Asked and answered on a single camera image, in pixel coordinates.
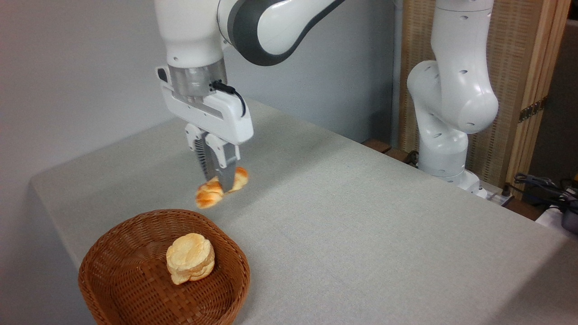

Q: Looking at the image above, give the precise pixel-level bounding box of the black screen hinge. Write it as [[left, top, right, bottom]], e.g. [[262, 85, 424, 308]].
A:
[[518, 97, 548, 123]]

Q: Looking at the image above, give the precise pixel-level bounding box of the braided golden bread loaf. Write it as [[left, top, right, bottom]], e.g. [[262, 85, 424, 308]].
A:
[[195, 167, 250, 209]]

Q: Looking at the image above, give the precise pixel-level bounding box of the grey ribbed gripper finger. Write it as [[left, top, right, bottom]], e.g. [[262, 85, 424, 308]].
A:
[[184, 123, 213, 181], [205, 133, 241, 193]]

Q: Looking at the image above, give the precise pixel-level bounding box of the round pale bread roll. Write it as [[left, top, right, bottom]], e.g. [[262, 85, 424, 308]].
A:
[[165, 233, 216, 285]]

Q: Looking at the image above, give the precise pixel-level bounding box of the grey vertical wall pipe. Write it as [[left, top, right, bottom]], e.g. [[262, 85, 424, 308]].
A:
[[390, 0, 403, 146]]

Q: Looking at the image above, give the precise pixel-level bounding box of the brown woven wicker basket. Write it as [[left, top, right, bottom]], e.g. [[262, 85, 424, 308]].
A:
[[78, 209, 251, 325]]

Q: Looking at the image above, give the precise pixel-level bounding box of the wooden rattan folding screen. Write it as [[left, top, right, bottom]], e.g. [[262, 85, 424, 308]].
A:
[[398, 0, 572, 199]]

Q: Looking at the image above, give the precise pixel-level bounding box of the grey tablecloth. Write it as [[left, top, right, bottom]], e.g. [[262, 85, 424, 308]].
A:
[[29, 99, 578, 325]]

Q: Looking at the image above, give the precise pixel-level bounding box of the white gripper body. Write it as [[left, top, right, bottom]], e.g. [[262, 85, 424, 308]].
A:
[[156, 65, 254, 146]]

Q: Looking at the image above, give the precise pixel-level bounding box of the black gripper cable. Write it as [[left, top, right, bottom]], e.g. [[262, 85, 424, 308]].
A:
[[211, 80, 247, 117]]

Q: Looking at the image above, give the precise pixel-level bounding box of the bundle of black cables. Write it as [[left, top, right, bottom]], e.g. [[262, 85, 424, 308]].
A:
[[514, 173, 578, 213]]

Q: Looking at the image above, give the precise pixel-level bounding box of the dark grey device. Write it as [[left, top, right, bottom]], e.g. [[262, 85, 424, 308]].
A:
[[561, 201, 578, 235]]

